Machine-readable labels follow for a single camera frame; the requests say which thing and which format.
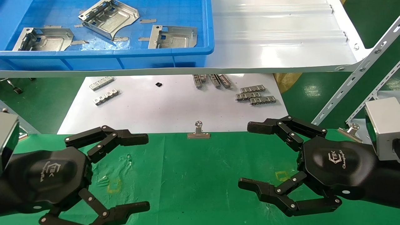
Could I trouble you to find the white paper sheet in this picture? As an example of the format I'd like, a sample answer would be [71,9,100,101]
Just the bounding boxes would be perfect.
[57,74,289,135]

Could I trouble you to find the white slotted angle bar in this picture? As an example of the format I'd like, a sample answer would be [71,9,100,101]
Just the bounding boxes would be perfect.
[345,61,400,126]
[312,15,400,126]

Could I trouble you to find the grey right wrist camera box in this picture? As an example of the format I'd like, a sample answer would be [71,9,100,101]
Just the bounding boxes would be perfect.
[365,97,400,161]

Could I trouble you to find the stamped sheet metal bracket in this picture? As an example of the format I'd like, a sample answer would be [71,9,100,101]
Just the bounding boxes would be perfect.
[12,27,74,51]
[78,0,140,40]
[148,25,198,49]

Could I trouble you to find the blue plastic bin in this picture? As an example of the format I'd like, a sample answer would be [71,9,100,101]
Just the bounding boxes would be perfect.
[0,0,215,71]

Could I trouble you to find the brown paper bag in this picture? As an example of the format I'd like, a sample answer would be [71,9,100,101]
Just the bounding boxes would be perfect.
[273,73,303,93]

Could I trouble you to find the grey metal frame bar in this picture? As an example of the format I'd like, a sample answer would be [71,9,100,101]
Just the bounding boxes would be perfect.
[0,100,41,134]

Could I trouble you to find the green table mat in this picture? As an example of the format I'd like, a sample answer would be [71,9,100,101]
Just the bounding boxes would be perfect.
[0,129,400,225]

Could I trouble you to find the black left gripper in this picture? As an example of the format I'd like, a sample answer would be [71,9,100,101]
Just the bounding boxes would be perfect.
[6,147,150,225]

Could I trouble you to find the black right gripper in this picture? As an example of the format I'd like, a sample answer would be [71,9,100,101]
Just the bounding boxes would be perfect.
[238,116,377,217]

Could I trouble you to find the black caster wheel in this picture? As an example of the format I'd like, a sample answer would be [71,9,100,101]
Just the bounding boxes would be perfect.
[6,78,24,94]

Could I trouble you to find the white shelf sheet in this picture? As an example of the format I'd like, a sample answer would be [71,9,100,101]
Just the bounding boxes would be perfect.
[0,0,374,78]

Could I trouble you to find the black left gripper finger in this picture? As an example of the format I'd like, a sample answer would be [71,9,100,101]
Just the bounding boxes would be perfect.
[65,126,149,163]

